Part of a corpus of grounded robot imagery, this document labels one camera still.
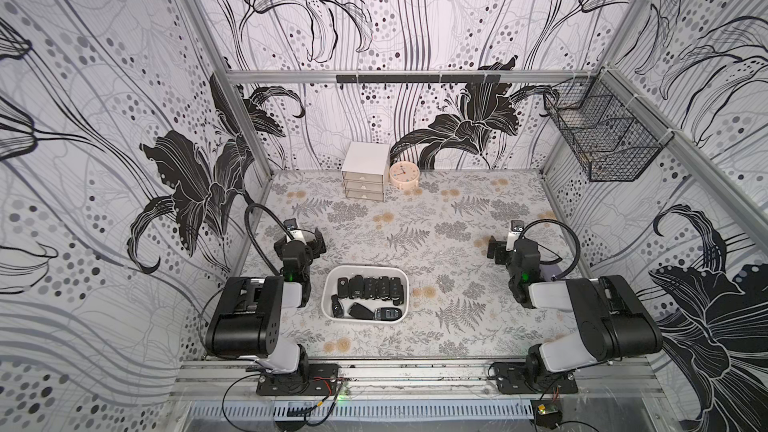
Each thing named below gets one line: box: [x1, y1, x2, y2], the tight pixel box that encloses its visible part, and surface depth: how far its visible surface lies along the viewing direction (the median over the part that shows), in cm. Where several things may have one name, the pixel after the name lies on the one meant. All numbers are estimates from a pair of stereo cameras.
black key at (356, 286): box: [349, 274, 364, 299], surface depth 89 cm
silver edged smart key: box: [374, 307, 403, 321], surface depth 84 cm
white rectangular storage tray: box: [321, 264, 410, 325], surface depth 87 cm
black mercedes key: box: [331, 294, 345, 318], surface depth 86 cm
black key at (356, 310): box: [347, 302, 375, 320], surface depth 85 cm
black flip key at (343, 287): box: [337, 277, 349, 298], surface depth 90 cm
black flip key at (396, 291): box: [390, 277, 404, 306], surface depth 86 cm
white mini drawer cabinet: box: [341, 141, 391, 202], surface depth 107 cm
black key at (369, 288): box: [364, 277, 376, 300], surface depth 87 cm
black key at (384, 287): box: [378, 276, 390, 301], surface depth 87 cm
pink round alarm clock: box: [389, 161, 421, 190], surface depth 117 cm
